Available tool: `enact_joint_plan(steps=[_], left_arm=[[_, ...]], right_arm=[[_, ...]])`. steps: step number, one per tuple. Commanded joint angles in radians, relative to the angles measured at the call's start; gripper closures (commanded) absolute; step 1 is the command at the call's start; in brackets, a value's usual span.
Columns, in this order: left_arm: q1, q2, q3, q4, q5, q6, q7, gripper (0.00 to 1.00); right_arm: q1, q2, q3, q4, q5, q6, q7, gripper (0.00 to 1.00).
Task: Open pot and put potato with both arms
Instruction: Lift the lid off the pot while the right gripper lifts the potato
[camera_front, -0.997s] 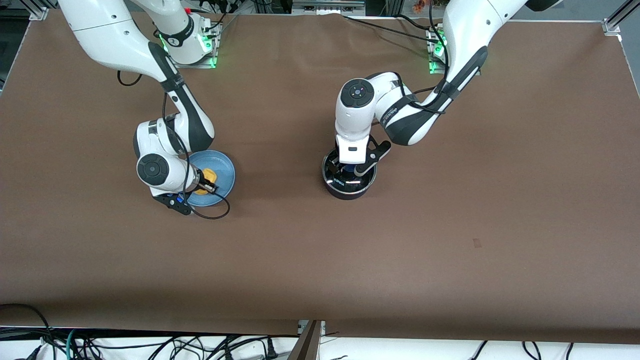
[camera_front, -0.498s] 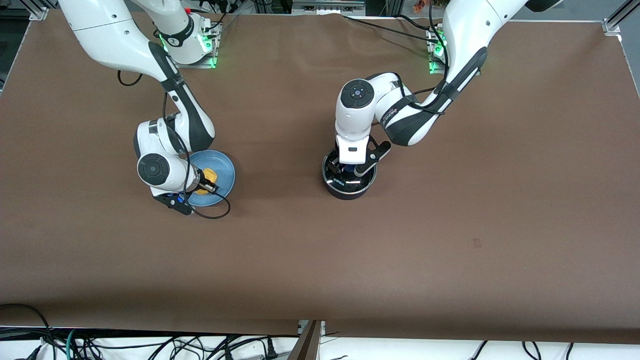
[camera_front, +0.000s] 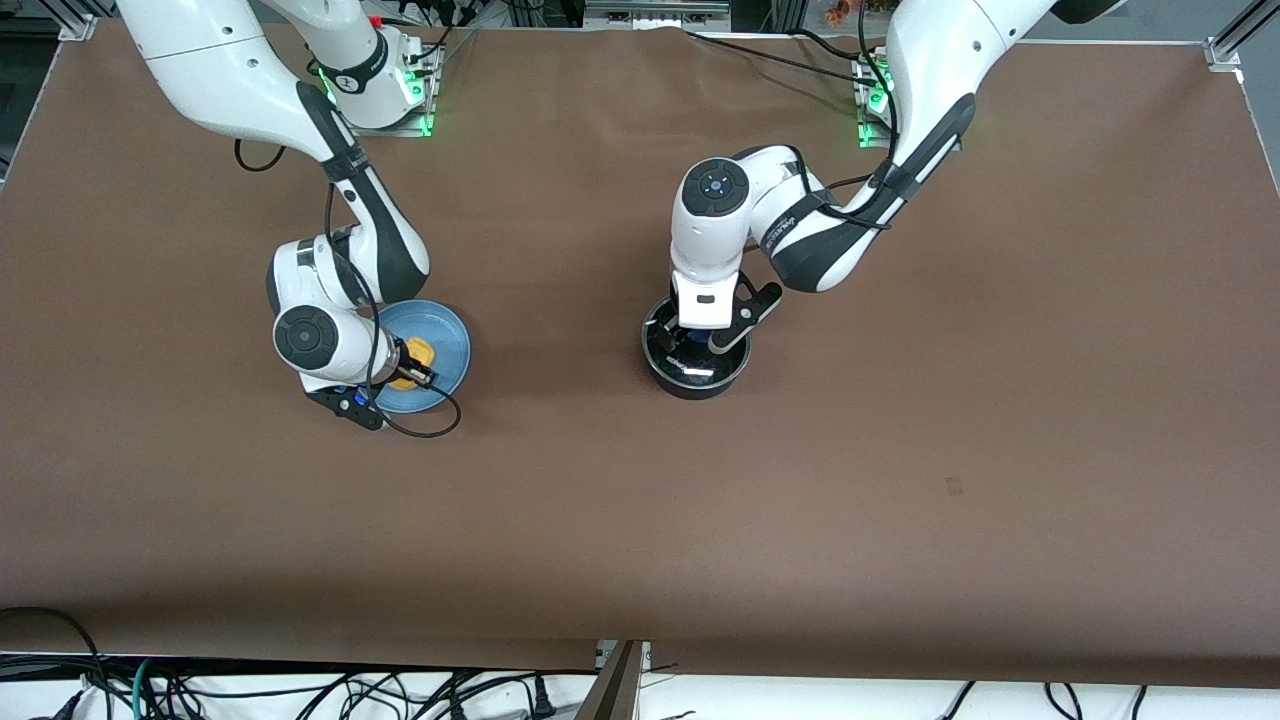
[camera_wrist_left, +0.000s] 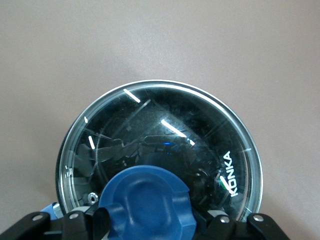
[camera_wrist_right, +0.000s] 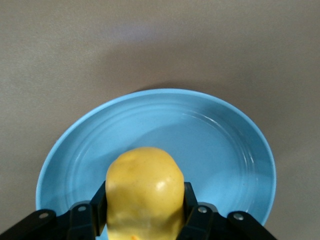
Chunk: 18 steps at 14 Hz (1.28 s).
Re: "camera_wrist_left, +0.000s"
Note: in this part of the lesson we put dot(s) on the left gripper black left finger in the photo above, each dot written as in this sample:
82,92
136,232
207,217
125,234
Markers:
62,227

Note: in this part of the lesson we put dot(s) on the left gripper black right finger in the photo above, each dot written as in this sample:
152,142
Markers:
225,228

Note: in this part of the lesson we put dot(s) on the glass lid with blue knob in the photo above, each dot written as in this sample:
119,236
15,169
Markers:
155,140

